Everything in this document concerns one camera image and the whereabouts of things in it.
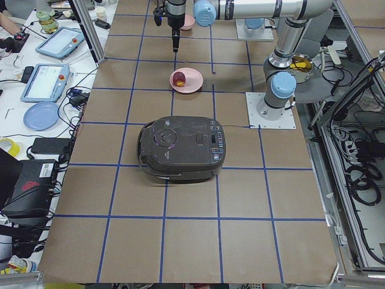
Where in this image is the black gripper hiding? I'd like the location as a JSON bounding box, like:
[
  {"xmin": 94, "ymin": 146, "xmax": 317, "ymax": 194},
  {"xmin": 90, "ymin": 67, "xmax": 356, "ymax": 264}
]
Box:
[{"xmin": 153, "ymin": 0, "xmax": 185, "ymax": 53}]

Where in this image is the pink bowl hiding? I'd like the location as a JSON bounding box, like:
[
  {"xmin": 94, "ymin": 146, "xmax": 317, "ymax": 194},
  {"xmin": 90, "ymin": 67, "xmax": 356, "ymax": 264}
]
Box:
[{"xmin": 181, "ymin": 14, "xmax": 195, "ymax": 31}]

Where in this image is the red apple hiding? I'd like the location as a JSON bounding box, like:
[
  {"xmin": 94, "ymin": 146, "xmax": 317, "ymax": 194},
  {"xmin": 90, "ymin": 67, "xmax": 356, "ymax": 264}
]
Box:
[{"xmin": 172, "ymin": 71, "xmax": 186, "ymax": 87}]

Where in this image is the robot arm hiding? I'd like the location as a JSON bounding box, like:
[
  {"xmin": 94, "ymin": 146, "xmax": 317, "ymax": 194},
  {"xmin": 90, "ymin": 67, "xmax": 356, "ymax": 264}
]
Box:
[
  {"xmin": 193, "ymin": 0, "xmax": 332, "ymax": 120},
  {"xmin": 244, "ymin": 18, "xmax": 274, "ymax": 42}
]

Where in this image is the pink plate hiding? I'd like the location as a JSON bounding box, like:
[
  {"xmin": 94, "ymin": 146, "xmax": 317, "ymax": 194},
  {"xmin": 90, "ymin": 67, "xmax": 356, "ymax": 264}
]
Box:
[{"xmin": 169, "ymin": 67, "xmax": 203, "ymax": 94}]

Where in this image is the blue plate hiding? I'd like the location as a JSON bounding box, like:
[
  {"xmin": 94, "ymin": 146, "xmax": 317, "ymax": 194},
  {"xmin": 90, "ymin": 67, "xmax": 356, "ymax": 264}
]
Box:
[{"xmin": 23, "ymin": 102, "xmax": 59, "ymax": 131}]

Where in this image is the dark grey rice cooker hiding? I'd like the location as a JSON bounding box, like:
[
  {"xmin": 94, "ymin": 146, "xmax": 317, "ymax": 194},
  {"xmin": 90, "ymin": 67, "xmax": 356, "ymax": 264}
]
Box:
[{"xmin": 137, "ymin": 116, "xmax": 226, "ymax": 182}]

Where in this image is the blue teach pendant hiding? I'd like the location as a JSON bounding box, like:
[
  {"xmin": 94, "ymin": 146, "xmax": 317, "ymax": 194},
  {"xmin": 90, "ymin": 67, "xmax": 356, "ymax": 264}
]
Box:
[
  {"xmin": 20, "ymin": 64, "xmax": 70, "ymax": 103},
  {"xmin": 35, "ymin": 27, "xmax": 85, "ymax": 60}
]

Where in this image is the yellow-filled steel pot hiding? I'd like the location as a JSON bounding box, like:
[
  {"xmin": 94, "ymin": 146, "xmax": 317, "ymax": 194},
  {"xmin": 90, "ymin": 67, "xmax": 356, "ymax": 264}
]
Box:
[{"xmin": 289, "ymin": 54, "xmax": 314, "ymax": 84}]

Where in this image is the grey chair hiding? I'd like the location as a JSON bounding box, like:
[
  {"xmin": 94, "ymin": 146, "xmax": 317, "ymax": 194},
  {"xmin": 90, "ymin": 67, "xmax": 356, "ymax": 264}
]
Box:
[{"xmin": 291, "ymin": 8, "xmax": 334, "ymax": 104}]

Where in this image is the black power adapter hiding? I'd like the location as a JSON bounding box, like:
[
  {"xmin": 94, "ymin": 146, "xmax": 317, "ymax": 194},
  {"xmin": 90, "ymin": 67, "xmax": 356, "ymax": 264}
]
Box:
[{"xmin": 31, "ymin": 138, "xmax": 70, "ymax": 155}]

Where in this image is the yellow tape roll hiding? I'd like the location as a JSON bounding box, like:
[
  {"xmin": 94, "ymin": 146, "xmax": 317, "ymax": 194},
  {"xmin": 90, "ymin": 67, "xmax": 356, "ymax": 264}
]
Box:
[{"xmin": 0, "ymin": 138, "xmax": 20, "ymax": 157}]

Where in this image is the black laptop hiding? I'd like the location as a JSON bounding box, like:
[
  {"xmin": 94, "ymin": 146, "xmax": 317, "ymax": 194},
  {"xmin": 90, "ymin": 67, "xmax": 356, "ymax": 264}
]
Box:
[{"xmin": 1, "ymin": 150, "xmax": 58, "ymax": 219}]

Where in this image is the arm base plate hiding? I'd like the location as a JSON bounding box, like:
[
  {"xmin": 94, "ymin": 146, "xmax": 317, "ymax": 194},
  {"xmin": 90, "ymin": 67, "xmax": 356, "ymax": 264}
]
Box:
[
  {"xmin": 245, "ymin": 92, "xmax": 296, "ymax": 129},
  {"xmin": 236, "ymin": 18, "xmax": 274, "ymax": 42}
]

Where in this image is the aluminium frame post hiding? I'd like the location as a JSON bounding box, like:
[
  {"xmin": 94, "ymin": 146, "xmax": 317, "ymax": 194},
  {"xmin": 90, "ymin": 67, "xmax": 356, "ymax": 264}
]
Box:
[{"xmin": 69, "ymin": 0, "xmax": 106, "ymax": 64}]

